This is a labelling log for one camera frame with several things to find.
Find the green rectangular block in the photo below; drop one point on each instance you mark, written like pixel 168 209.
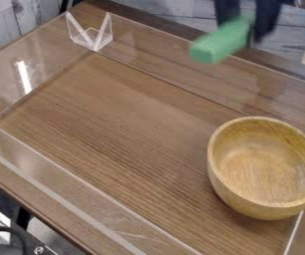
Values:
pixel 215 46

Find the clear acrylic tray wall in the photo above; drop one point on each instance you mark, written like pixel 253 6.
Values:
pixel 107 113

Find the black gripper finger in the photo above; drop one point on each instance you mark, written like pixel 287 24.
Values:
pixel 226 10
pixel 267 10

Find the black table leg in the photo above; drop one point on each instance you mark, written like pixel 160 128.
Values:
pixel 24 218

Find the brown wooden bowl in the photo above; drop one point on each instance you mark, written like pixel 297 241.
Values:
pixel 255 167

